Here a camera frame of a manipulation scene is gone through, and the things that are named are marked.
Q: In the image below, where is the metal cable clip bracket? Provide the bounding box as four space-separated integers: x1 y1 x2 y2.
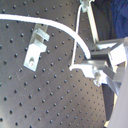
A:
24 26 50 71

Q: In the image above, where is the aluminium frame rail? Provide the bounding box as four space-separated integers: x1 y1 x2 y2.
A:
87 5 99 44

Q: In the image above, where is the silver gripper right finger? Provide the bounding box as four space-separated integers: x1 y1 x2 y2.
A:
91 37 128 59

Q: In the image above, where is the blue cloth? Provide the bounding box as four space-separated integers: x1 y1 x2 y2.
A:
111 0 128 38

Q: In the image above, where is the thick white cable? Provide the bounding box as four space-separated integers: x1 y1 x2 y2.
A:
0 13 92 61

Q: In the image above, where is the black perforated breadboard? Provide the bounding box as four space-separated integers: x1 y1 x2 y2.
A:
0 0 109 128

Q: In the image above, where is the metal clip at top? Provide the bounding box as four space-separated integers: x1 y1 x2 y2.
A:
80 0 95 12

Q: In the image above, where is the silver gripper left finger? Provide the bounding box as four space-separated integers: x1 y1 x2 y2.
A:
80 60 115 87

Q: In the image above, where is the thin white cable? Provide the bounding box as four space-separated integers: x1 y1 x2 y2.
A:
69 4 85 72

